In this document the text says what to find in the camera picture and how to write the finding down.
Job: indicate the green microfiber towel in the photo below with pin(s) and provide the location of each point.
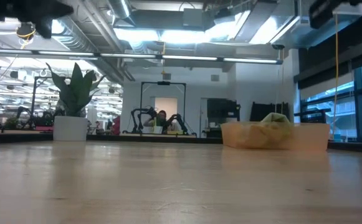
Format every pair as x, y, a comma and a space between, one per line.
275, 124

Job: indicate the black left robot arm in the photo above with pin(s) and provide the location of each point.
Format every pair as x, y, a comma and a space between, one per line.
28, 11

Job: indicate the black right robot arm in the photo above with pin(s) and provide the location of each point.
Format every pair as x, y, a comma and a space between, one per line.
327, 11

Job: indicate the person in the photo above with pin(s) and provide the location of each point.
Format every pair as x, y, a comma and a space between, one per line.
161, 119

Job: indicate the long ceiling light strip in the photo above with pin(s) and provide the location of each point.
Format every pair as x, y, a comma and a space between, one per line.
137, 56

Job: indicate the black folded panels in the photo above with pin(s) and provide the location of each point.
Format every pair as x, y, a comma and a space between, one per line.
261, 112

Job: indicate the grey ceiling box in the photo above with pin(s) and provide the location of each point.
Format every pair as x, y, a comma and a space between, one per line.
193, 17

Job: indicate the snake plant in white pot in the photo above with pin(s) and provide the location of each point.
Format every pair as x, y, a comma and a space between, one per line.
74, 93

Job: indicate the black rack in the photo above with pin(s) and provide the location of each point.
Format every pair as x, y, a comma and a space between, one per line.
314, 118

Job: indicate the black round ceiling device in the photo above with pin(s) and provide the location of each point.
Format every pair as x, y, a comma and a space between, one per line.
25, 31

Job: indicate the black wall cabinet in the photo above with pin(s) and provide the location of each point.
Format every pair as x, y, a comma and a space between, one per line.
222, 109

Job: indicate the black aluminium table frame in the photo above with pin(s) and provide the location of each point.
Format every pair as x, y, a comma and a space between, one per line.
137, 138

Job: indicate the thin black stand frame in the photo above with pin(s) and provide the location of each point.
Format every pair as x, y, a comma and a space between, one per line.
33, 102

